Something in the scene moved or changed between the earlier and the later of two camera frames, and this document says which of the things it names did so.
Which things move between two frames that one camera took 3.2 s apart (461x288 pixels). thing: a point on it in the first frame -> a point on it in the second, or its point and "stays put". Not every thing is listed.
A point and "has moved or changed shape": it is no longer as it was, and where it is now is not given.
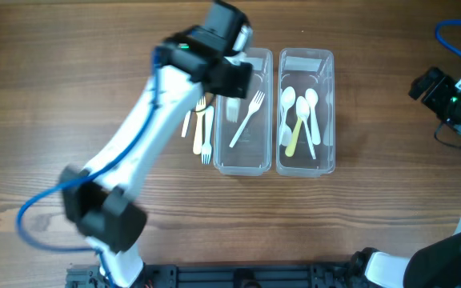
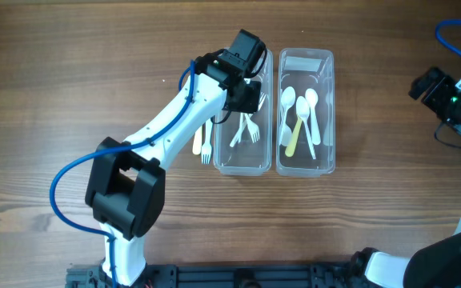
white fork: (186, 124) has moved or changed shape
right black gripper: (421, 86) stays put
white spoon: (302, 109) stays put
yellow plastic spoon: (290, 150) stays put
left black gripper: (233, 82) -> (246, 101)
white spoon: (311, 98) stays put
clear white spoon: (287, 99) stays put
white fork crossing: (232, 107) has moved or changed shape
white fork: (253, 107) stays put
